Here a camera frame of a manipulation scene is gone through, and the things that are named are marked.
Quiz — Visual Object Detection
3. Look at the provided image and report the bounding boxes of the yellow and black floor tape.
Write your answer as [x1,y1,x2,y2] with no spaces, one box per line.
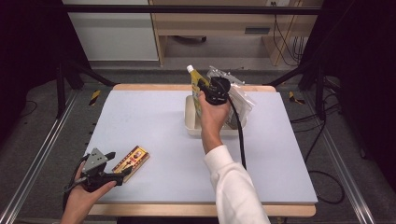
[288,91,306,105]
[89,90,103,106]

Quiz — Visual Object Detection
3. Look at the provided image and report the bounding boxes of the person's left hand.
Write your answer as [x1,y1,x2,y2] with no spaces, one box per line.
[68,162,118,209]

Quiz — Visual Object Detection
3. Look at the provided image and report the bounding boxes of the wooden desk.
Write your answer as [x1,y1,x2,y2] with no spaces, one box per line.
[148,0,325,67]

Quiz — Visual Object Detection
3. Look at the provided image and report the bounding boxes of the aluminium floor rail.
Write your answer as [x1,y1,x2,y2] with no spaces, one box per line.
[319,123,376,224]
[0,89,80,224]

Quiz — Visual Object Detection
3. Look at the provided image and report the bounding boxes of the brown and yellow spice box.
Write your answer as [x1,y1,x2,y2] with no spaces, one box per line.
[111,145,150,183]

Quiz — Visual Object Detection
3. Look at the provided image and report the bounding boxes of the black floor cable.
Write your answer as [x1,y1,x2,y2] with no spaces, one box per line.
[289,102,347,205]

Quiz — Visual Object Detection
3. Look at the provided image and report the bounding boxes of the person's right hand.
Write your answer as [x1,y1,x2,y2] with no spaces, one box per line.
[197,91,233,140]

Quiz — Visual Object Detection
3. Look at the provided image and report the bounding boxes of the white cabinet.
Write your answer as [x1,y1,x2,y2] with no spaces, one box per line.
[61,0,160,62]

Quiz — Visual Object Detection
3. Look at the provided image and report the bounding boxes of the black hanging cables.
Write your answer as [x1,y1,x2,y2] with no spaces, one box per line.
[271,2,310,67]

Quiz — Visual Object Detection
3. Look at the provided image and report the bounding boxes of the black metal stand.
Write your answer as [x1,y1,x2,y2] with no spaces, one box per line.
[266,58,329,121]
[55,59,117,119]

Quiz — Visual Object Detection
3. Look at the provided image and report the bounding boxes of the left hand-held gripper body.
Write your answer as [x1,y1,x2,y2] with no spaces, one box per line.
[81,147,125,193]

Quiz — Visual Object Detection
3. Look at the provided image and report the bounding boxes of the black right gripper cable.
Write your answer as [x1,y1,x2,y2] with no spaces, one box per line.
[228,95,248,171]

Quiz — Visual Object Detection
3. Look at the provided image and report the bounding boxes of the black horizontal metal bar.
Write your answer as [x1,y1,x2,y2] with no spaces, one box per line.
[61,4,323,16]

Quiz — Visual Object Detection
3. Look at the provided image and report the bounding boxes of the clear plastic bag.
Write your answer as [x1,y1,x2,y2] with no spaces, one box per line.
[206,65,256,130]

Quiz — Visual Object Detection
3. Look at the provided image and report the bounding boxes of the yellow spout pouch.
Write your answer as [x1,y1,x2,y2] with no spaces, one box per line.
[186,64,211,118]

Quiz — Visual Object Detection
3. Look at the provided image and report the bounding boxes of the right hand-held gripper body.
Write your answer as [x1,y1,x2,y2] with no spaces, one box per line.
[199,76,232,106]

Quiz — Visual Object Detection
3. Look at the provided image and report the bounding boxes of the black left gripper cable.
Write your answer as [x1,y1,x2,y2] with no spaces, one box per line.
[61,153,92,214]

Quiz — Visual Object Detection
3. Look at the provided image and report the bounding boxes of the dark curtain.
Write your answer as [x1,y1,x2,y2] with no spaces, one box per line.
[0,0,92,147]
[299,0,396,191]

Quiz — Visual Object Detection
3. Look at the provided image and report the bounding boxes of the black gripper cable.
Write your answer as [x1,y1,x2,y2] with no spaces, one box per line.
[61,153,92,214]
[228,95,248,171]

